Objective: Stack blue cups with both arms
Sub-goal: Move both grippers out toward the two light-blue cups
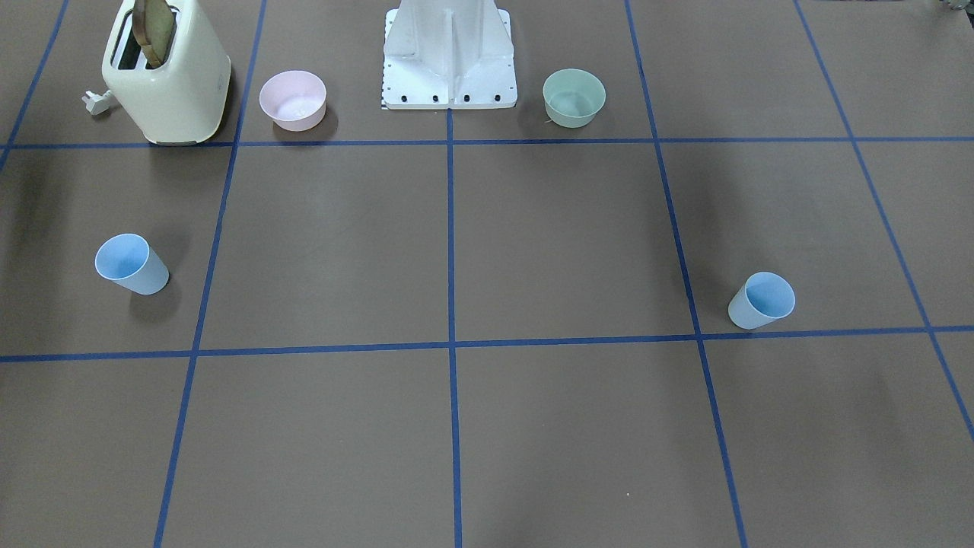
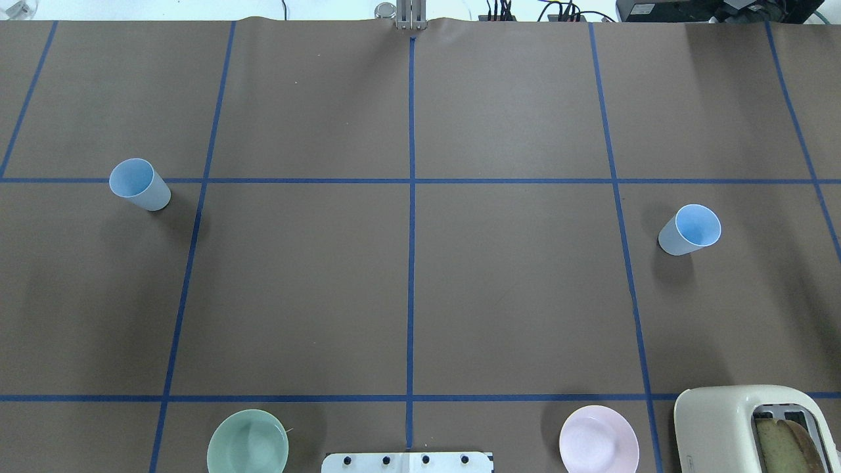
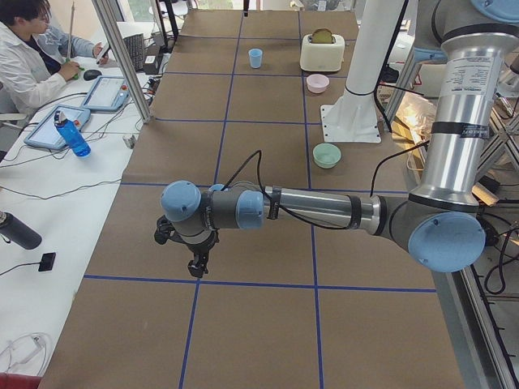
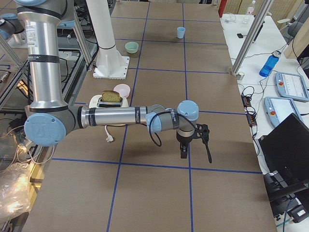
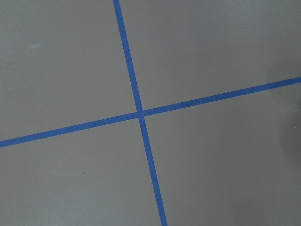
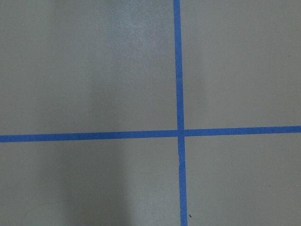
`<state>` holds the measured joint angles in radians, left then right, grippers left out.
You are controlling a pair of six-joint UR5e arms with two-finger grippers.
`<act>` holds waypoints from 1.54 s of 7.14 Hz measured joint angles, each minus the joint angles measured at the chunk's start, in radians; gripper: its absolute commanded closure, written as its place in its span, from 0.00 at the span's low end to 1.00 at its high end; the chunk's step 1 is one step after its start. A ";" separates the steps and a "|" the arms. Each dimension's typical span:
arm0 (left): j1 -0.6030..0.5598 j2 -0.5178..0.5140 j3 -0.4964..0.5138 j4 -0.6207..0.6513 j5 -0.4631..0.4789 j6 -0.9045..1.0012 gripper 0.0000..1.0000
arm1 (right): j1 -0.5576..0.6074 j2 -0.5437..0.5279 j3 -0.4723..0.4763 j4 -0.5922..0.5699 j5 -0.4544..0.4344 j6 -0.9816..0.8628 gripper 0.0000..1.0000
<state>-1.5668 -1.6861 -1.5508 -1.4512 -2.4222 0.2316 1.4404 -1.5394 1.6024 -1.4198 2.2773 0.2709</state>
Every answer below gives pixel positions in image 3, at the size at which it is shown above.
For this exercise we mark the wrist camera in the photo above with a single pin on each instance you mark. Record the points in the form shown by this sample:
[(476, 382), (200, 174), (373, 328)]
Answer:
[(164, 230)]

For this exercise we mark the blue cup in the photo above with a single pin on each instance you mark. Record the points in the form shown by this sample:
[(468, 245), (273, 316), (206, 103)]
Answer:
[(218, 187), (255, 58)]

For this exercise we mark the cream toaster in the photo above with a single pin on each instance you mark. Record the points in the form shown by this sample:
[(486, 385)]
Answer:
[(316, 57)]

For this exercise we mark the teach pendant near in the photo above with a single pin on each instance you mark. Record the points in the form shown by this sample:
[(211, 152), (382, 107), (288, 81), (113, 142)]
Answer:
[(45, 135)]

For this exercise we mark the clear safety glasses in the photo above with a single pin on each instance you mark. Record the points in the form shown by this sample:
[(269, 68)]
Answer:
[(27, 355)]

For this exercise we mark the aluminium frame post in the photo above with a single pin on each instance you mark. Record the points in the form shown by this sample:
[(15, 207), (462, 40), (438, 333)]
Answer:
[(109, 24)]

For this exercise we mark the teach pendant far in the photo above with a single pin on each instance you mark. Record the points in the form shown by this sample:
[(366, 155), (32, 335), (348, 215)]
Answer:
[(107, 94)]

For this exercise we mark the green bowl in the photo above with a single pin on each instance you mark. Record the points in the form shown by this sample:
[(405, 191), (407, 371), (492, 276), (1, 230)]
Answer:
[(326, 155)]

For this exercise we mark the black keyboard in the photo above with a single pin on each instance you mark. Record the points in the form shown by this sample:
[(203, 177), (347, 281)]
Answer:
[(135, 48)]

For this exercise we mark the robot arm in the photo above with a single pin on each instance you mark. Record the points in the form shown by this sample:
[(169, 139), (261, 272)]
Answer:
[(436, 224)]

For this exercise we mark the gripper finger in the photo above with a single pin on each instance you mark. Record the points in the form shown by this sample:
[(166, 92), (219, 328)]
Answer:
[(245, 7)]

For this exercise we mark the black computer mouse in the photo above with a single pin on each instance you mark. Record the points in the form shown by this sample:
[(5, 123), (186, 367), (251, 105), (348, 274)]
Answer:
[(92, 74)]

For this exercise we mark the person in white coat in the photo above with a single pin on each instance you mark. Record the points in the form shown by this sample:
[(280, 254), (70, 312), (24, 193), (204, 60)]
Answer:
[(36, 57)]

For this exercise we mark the small black box device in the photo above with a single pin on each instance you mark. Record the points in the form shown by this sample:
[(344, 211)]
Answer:
[(47, 262)]

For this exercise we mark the pink bowl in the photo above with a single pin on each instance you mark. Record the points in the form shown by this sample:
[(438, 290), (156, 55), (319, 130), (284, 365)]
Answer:
[(317, 83)]

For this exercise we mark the toast slice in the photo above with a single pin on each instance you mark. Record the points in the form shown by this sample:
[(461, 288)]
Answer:
[(322, 36)]

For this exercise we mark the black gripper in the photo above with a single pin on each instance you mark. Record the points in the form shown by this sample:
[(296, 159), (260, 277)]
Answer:
[(198, 247)]

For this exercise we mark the blue water bottle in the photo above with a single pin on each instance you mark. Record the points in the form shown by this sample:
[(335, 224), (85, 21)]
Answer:
[(74, 140)]

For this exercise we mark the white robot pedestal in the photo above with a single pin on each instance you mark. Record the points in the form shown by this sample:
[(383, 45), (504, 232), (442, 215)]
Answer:
[(353, 118)]

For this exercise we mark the black thermos bottle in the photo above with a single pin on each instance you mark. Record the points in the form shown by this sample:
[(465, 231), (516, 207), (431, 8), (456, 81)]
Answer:
[(18, 232)]

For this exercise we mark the teach pendant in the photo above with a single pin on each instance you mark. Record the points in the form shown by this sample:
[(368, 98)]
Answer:
[(107, 94), (45, 135)]

